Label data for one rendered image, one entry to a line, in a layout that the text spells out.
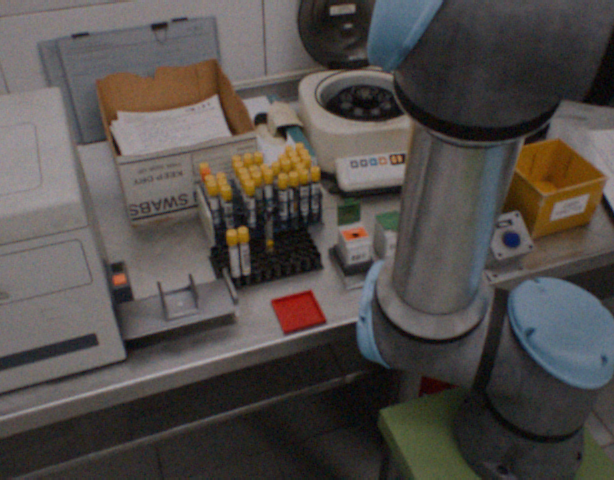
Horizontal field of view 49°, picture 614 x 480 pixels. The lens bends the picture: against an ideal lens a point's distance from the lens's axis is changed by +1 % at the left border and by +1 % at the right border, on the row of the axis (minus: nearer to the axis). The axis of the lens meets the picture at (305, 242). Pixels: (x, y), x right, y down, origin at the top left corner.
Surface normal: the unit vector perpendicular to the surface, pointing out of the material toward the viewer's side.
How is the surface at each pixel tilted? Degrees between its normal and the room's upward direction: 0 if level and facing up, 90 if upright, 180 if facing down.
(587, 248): 0
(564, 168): 90
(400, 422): 2
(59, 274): 90
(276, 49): 90
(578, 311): 9
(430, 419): 2
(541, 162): 90
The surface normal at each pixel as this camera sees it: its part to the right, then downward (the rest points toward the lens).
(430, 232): -0.50, 0.72
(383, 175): 0.08, -0.40
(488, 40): -0.32, 0.72
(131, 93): 0.36, 0.60
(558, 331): 0.15, -0.72
